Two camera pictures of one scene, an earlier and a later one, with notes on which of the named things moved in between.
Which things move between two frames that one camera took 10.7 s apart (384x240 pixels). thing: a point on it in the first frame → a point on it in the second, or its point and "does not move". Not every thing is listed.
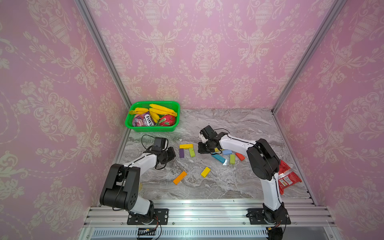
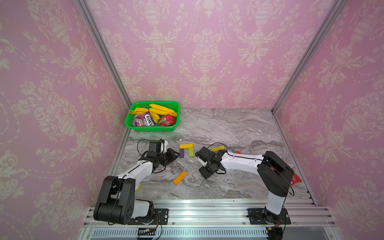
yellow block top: x=186 y=146 does not move
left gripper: x=172 y=154 does not move
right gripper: x=198 y=149 → x=202 y=174
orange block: x=181 y=176 does not move
